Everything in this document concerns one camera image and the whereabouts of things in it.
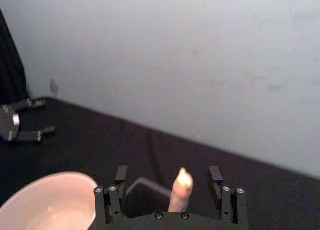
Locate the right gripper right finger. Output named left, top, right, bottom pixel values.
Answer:
left=207, top=165, right=249, bottom=226

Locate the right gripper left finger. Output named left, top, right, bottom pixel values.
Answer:
left=94, top=165, right=129, bottom=226

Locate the roll of white tape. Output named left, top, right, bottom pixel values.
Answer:
left=0, top=171, right=99, bottom=230

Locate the small white plastic piece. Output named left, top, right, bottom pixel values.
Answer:
left=167, top=167, right=195, bottom=213

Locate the black hanging cloth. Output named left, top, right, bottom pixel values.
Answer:
left=0, top=7, right=29, bottom=105

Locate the black table cloth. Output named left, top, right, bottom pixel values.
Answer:
left=0, top=96, right=320, bottom=230

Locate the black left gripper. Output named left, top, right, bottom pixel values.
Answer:
left=0, top=98, right=57, bottom=142

